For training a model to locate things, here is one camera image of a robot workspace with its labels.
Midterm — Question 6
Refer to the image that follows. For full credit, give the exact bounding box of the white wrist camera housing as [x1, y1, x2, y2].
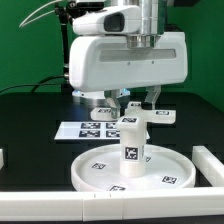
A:
[73, 5, 141, 35]

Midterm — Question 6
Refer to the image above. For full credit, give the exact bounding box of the white marker sheet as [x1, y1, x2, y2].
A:
[54, 121, 151, 141]

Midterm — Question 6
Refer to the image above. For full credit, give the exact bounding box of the white front fence bar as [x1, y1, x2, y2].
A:
[0, 187, 224, 221]

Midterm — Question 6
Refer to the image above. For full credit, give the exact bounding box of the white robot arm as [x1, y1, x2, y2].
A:
[69, 0, 200, 119]

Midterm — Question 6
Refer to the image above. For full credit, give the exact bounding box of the white cable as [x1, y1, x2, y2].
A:
[18, 0, 68, 29]

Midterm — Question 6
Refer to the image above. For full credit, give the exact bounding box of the white round table top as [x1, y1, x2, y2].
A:
[71, 144, 196, 191]

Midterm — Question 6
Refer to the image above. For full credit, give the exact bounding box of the white fence bar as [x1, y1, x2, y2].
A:
[0, 187, 224, 221]
[192, 146, 224, 187]

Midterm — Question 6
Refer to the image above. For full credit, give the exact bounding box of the black cable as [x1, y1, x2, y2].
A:
[0, 74, 73, 96]

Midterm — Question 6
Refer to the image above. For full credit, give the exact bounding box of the white cross-shaped table base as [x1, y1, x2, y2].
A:
[90, 100, 177, 133]

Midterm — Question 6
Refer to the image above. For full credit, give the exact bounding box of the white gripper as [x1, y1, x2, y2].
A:
[69, 32, 188, 119]

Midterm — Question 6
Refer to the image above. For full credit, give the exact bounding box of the white right fence bar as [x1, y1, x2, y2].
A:
[192, 146, 224, 187]

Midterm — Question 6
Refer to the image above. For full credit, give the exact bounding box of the white block at left edge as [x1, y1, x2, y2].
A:
[0, 149, 4, 170]

